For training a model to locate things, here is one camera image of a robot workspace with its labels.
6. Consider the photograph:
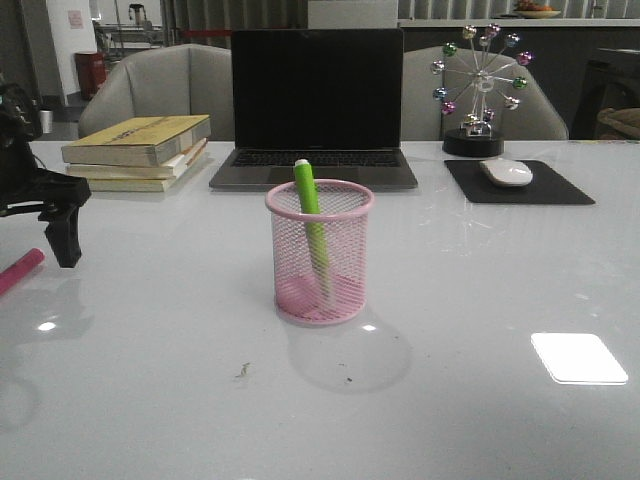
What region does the grey armchair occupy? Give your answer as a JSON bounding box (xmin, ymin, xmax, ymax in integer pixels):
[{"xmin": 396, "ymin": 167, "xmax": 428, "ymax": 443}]
[
  {"xmin": 401, "ymin": 47, "xmax": 569, "ymax": 141},
  {"xmin": 78, "ymin": 44, "xmax": 235, "ymax": 141}
]

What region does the top yellow book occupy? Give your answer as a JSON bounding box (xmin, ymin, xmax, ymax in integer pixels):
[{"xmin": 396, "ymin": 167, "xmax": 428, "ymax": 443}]
[{"xmin": 62, "ymin": 115, "xmax": 211, "ymax": 167}]

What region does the pink mesh pen holder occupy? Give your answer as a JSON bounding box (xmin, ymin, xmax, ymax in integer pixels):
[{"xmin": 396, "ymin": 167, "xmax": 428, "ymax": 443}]
[{"xmin": 265, "ymin": 179, "xmax": 374, "ymax": 325}]

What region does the grey armchair right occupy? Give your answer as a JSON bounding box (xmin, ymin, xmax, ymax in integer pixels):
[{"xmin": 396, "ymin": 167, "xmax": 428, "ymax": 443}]
[{"xmin": 401, "ymin": 47, "xmax": 569, "ymax": 141}]

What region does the red barrier tape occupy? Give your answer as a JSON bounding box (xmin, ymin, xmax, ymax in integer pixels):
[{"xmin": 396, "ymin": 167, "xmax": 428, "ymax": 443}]
[{"xmin": 180, "ymin": 29, "xmax": 232, "ymax": 38}]

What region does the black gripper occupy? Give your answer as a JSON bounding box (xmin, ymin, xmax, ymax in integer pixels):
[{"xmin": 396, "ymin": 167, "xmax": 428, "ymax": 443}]
[{"xmin": 1, "ymin": 83, "xmax": 91, "ymax": 268}]

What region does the grey open laptop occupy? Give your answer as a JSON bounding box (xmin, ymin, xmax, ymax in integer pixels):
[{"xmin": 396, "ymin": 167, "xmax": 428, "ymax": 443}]
[{"xmin": 209, "ymin": 28, "xmax": 418, "ymax": 190}]

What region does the silver trash can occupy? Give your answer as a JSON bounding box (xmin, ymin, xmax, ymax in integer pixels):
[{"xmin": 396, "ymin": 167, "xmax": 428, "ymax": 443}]
[{"xmin": 39, "ymin": 110, "xmax": 54, "ymax": 134}]

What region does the grey armchair left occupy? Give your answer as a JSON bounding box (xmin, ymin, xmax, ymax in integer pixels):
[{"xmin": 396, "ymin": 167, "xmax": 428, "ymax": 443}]
[{"xmin": 78, "ymin": 44, "xmax": 235, "ymax": 141}]

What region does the pink red pen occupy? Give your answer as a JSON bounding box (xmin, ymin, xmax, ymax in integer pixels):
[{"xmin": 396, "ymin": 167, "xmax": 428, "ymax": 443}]
[{"xmin": 0, "ymin": 248, "xmax": 45, "ymax": 295}]

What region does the white computer mouse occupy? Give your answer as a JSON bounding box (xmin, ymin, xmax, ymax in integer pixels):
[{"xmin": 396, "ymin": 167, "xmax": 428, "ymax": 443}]
[{"xmin": 479, "ymin": 158, "xmax": 533, "ymax": 187}]

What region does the white cabinet column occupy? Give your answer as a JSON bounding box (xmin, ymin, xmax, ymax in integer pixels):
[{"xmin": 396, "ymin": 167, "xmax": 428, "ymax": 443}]
[{"xmin": 307, "ymin": 0, "xmax": 398, "ymax": 29}]

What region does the fruit bowl on counter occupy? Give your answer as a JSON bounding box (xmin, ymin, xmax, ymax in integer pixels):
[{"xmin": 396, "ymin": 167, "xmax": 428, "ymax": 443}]
[{"xmin": 514, "ymin": 0, "xmax": 561, "ymax": 19}]

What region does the red box on floor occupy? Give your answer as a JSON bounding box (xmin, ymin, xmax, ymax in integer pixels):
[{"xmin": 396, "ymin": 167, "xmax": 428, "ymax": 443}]
[{"xmin": 74, "ymin": 52, "xmax": 107, "ymax": 100}]

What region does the green pen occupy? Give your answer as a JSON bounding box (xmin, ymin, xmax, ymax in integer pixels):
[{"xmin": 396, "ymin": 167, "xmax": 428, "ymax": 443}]
[{"xmin": 293, "ymin": 159, "xmax": 334, "ymax": 301}]

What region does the black mouse pad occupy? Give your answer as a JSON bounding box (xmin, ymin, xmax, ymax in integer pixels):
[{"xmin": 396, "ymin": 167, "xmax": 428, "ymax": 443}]
[{"xmin": 445, "ymin": 159, "xmax": 595, "ymax": 205}]

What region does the ferris wheel desk toy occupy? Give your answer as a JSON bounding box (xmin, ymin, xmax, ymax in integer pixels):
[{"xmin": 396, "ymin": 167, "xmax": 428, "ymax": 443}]
[{"xmin": 429, "ymin": 23, "xmax": 534, "ymax": 158}]

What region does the middle book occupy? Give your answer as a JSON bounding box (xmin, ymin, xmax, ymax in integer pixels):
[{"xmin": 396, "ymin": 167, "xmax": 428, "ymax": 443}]
[{"xmin": 66, "ymin": 139, "xmax": 208, "ymax": 180}]

